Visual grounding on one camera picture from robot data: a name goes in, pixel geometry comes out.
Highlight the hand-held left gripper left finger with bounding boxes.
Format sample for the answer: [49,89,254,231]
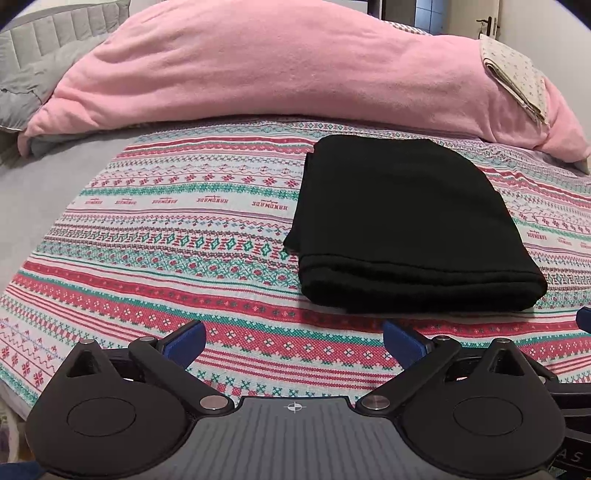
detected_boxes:
[62,319,230,412]

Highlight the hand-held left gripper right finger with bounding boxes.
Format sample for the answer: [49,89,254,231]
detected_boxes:
[355,319,533,412]

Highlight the black pants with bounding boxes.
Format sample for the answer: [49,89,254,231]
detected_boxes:
[283,134,549,315]

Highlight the patterned red green blanket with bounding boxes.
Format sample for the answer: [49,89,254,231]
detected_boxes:
[0,117,591,409]

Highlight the folded floral cloth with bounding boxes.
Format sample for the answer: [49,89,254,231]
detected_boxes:
[479,36,551,126]

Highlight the pink fleece blanket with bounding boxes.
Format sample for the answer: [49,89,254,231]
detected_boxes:
[17,0,591,175]

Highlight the grey quilted pillow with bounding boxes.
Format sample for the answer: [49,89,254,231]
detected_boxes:
[0,0,132,134]

